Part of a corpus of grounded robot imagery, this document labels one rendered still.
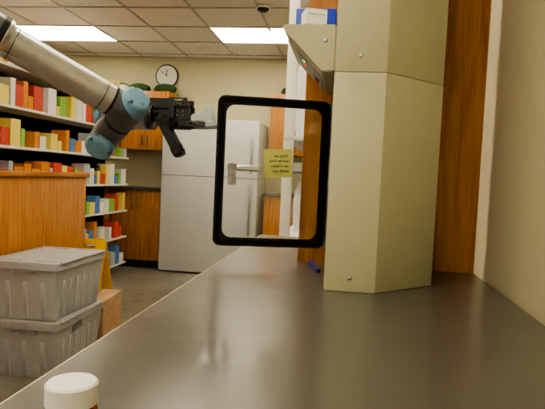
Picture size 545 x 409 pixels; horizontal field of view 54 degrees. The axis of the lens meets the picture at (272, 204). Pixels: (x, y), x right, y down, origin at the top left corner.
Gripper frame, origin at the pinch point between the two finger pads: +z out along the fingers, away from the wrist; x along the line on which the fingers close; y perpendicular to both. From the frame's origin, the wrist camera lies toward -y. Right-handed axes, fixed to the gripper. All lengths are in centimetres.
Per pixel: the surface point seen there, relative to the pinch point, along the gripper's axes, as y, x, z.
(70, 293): -85, 144, -118
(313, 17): 24.1, -18.8, 25.2
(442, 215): -21, 10, 62
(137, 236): -93, 474, -210
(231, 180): -14.3, -5.2, 4.8
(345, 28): 19.2, -27.5, 32.8
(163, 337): -37, -70, 10
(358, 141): -4.5, -27.5, 36.7
